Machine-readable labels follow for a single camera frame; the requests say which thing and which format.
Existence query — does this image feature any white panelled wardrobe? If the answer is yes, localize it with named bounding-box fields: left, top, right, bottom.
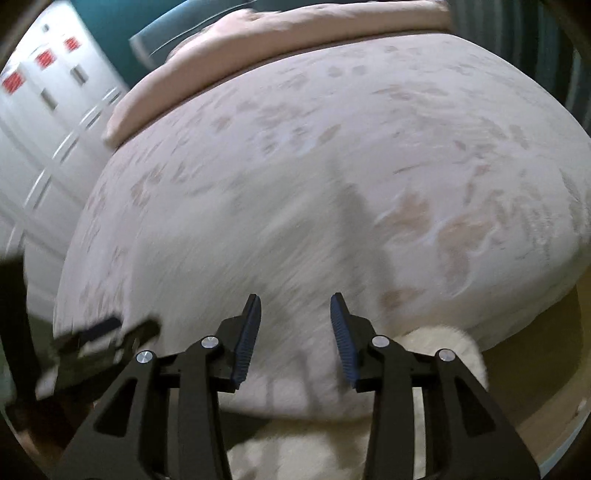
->
left=0, top=0, right=130, bottom=278

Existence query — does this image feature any bed with floral bedspread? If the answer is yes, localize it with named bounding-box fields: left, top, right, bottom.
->
left=23, top=32, right=583, bottom=421

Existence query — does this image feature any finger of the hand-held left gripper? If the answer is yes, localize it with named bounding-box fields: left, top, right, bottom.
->
left=52, top=315, right=123, bottom=355
left=104, top=318, right=163, bottom=358

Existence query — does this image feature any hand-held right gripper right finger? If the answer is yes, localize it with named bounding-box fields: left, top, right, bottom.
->
left=329, top=292, right=541, bottom=480

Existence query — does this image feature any pink duvet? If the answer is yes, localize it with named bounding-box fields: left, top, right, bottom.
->
left=102, top=0, right=455, bottom=148

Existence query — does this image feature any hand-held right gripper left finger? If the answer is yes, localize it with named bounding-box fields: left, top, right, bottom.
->
left=51, top=293, right=262, bottom=480

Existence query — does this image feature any teal headboard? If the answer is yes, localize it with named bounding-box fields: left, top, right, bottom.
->
left=129, top=0, right=259, bottom=70

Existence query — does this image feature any fluffy white rug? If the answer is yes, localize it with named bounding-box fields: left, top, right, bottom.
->
left=222, top=325, right=490, bottom=480

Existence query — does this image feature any striped grey curtain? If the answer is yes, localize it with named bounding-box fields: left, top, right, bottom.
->
left=448, top=0, right=583, bottom=116

